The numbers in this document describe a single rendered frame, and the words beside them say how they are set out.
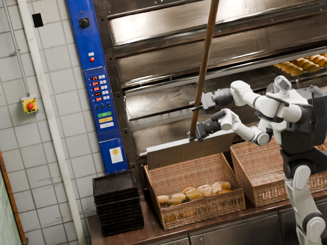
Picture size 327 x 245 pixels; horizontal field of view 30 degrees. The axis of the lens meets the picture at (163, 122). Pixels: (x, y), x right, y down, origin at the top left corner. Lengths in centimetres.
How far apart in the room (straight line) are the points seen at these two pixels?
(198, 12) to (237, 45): 36
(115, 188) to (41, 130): 64
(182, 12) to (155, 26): 20
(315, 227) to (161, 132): 125
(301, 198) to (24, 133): 183
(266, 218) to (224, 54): 112
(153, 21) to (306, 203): 151
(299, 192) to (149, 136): 119
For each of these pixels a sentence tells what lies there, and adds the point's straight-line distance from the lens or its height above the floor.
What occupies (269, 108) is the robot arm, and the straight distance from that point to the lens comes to 296.
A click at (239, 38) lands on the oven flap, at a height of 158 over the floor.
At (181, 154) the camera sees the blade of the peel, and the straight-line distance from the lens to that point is 383.
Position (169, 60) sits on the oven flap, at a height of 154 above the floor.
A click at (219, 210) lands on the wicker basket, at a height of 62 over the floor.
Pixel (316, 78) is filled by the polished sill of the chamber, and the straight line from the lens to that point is 444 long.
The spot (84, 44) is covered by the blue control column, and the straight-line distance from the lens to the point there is 396.
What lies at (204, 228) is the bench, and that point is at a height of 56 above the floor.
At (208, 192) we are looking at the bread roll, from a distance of 420.
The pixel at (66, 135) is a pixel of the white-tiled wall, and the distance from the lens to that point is 413.
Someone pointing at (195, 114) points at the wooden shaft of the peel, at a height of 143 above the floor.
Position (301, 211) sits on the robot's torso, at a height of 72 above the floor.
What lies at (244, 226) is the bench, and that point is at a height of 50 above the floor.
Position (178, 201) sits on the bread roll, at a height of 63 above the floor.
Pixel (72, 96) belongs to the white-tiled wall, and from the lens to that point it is 406.
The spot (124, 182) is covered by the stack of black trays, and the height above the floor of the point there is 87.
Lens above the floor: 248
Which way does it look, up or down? 19 degrees down
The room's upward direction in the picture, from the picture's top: 11 degrees counter-clockwise
